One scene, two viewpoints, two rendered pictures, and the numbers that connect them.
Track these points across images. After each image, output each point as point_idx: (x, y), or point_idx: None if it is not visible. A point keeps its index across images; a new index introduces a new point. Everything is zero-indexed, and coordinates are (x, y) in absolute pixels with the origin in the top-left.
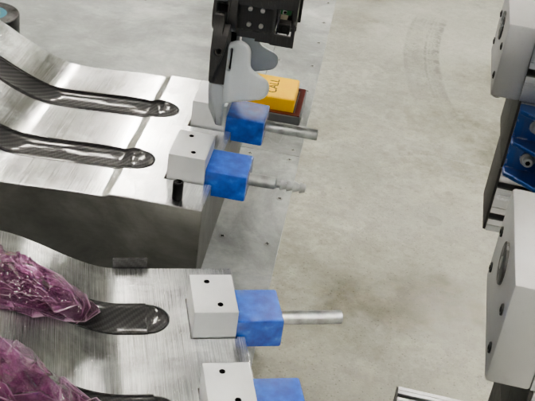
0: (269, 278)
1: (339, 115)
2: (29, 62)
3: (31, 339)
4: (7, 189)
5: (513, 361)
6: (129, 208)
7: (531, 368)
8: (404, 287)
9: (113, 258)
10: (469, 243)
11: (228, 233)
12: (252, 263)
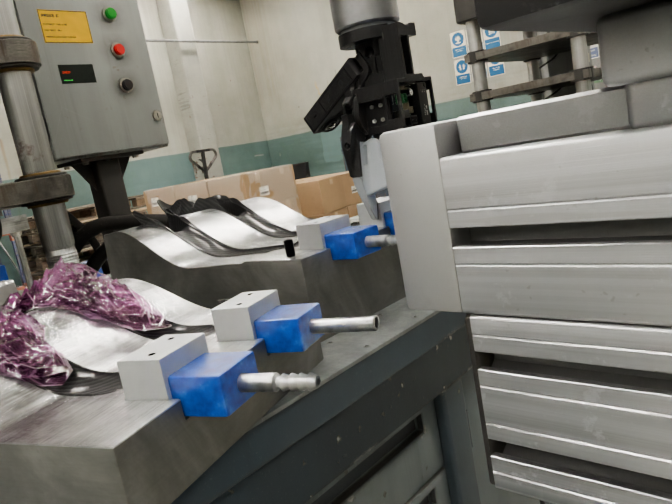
0: (392, 336)
1: None
2: (285, 221)
3: (69, 328)
4: (194, 274)
5: (423, 265)
6: (258, 271)
7: (448, 271)
8: None
9: (217, 300)
10: None
11: (387, 313)
12: (388, 328)
